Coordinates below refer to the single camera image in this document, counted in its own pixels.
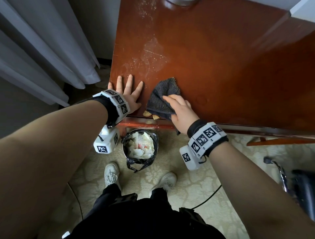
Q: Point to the person's right hand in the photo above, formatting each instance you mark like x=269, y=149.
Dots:
x=184, y=115

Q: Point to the person's left hand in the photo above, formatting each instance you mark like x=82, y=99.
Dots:
x=129, y=98

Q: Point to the person's left little finger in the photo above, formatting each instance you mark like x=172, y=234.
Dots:
x=110, y=86

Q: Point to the person's left thumb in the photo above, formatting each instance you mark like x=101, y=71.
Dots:
x=136, y=107

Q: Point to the person's left middle finger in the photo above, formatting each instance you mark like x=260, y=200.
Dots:
x=128, y=84

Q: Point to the person's right thumb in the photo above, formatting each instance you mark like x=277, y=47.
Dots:
x=176, y=123

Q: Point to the dark grey cleaning cloth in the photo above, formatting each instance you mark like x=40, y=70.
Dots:
x=161, y=98

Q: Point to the person's right forearm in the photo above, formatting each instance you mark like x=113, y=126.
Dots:
x=256, y=197

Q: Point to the person's left forearm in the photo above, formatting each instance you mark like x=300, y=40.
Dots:
x=49, y=160

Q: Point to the left wrist marker band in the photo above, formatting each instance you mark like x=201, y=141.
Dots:
x=118, y=103

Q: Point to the wrist marker band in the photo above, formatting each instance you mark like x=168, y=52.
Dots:
x=118, y=103
x=205, y=137

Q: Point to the right wrist marker band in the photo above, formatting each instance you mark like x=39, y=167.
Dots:
x=205, y=137

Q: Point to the crumpled white waste paper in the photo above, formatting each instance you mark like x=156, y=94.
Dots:
x=141, y=145

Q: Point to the metal bin with black bag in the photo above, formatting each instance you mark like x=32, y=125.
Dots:
x=130, y=162

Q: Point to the person's white right shoe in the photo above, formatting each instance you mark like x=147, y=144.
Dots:
x=166, y=181

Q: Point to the person's white shoe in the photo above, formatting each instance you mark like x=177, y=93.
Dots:
x=166, y=181
x=111, y=174

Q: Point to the person's white left shoe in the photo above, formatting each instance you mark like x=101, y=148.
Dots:
x=111, y=174

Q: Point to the white pleated curtain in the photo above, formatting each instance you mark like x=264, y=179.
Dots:
x=41, y=49

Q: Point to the round metal base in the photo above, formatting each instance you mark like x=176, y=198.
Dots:
x=181, y=2

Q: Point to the person's black trousers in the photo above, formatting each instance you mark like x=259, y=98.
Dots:
x=137, y=216

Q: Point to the wooden crossbar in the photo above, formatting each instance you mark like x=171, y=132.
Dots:
x=278, y=142

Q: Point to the white box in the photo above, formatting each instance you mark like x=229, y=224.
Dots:
x=304, y=9

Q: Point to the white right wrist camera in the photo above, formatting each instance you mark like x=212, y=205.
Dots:
x=190, y=158

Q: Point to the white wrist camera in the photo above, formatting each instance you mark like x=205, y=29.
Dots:
x=190, y=158
x=106, y=142

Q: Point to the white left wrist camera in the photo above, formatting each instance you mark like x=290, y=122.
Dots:
x=106, y=142

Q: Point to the black chair with chrome frame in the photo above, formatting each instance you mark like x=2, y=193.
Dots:
x=300, y=189

